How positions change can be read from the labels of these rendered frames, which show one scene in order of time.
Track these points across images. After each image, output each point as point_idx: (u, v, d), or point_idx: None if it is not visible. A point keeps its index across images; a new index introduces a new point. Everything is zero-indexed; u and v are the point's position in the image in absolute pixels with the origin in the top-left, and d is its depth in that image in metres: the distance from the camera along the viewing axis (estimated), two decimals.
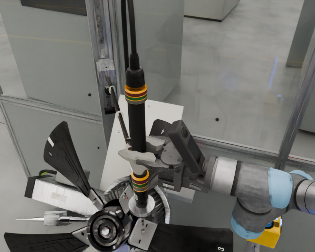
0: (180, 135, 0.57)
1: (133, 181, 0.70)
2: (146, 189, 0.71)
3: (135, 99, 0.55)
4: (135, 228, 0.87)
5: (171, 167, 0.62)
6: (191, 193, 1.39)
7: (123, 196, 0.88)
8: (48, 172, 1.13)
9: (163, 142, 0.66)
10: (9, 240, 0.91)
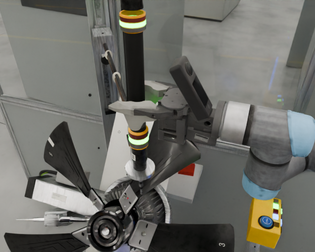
0: (183, 70, 0.49)
1: (130, 137, 0.62)
2: (144, 146, 0.63)
3: (131, 26, 0.47)
4: (135, 230, 0.87)
5: (173, 112, 0.53)
6: (191, 193, 1.39)
7: (123, 196, 0.88)
8: (48, 172, 1.13)
9: (166, 88, 0.58)
10: (9, 240, 0.91)
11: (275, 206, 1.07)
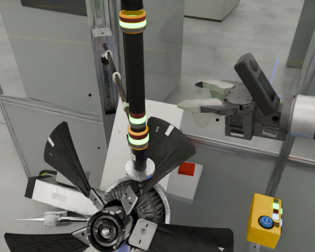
0: (248, 65, 0.50)
1: (130, 137, 0.62)
2: (144, 146, 0.63)
3: (131, 26, 0.47)
4: (118, 248, 0.88)
5: (239, 108, 0.54)
6: (191, 193, 1.39)
7: (143, 229, 0.85)
8: (48, 172, 1.13)
9: (232, 86, 0.60)
10: (62, 128, 0.89)
11: (275, 206, 1.07)
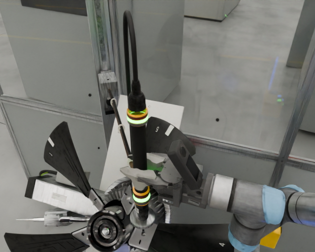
0: (178, 155, 0.60)
1: (134, 196, 0.73)
2: (146, 202, 0.75)
3: (136, 122, 0.59)
4: (118, 248, 0.88)
5: (170, 184, 0.65)
6: None
7: (144, 233, 0.85)
8: (48, 172, 1.13)
9: (163, 159, 0.70)
10: (62, 128, 0.89)
11: None
